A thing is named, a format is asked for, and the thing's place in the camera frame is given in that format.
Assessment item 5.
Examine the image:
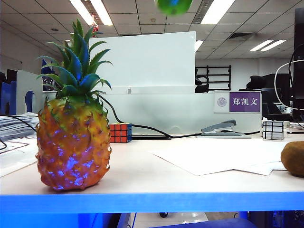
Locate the orange plastic pineapple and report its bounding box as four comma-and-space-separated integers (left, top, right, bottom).
35, 19, 113, 191

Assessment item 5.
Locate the green plastic apple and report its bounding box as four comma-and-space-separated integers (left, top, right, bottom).
156, 0, 192, 16

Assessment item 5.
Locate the brown kiwi fruit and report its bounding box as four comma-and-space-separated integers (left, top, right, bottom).
280, 141, 304, 178

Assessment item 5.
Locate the colourful Rubik's cube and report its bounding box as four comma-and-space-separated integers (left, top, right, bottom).
109, 122, 133, 143

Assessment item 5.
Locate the frosted glass desk partition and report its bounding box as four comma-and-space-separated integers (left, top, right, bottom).
42, 91, 262, 138

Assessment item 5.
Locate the white whiteboard panel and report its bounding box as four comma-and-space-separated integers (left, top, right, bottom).
89, 31, 197, 95

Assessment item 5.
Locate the black office chair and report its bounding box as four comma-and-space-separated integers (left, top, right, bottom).
194, 68, 210, 94

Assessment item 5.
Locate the grey stapler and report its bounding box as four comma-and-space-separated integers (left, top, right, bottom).
196, 119, 252, 139

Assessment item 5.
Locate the black shelf rack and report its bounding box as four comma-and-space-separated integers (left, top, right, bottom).
196, 65, 232, 91

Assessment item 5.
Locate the large white paper sheet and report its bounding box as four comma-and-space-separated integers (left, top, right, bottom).
149, 138, 289, 176

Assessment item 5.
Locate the purple and white name plate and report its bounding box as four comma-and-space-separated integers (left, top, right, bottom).
213, 91, 261, 114

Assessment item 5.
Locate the dark blue patterned poster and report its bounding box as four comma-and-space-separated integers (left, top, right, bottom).
41, 58, 59, 91

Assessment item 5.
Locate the long ceiling light tube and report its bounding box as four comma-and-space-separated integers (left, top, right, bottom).
69, 0, 95, 26
90, 0, 114, 26

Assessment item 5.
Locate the black high-back chair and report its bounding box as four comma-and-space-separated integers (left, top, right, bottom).
246, 73, 291, 91

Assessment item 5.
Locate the wide ceiling light panel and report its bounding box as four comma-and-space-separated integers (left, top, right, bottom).
200, 0, 236, 25

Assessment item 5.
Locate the silver mirror cube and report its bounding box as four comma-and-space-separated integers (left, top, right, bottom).
262, 120, 285, 140

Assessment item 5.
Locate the small white paper sheet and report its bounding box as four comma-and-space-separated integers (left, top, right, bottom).
237, 161, 288, 176

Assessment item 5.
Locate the white file divider panel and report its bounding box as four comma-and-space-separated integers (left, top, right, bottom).
16, 70, 44, 115

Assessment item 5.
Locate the distant ceiling light pair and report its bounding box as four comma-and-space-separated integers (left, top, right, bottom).
249, 39, 287, 52

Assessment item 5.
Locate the printed paper stack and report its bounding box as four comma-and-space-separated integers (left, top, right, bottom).
0, 113, 40, 178

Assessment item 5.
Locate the blue file holder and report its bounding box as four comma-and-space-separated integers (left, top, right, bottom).
0, 80, 17, 116

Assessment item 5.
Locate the thick black cable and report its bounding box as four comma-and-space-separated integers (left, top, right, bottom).
97, 94, 261, 140

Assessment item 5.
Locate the white cable loop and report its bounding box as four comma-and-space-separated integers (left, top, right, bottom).
274, 59, 304, 111

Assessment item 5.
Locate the thin black cable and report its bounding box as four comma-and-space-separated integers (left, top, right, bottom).
0, 114, 38, 151

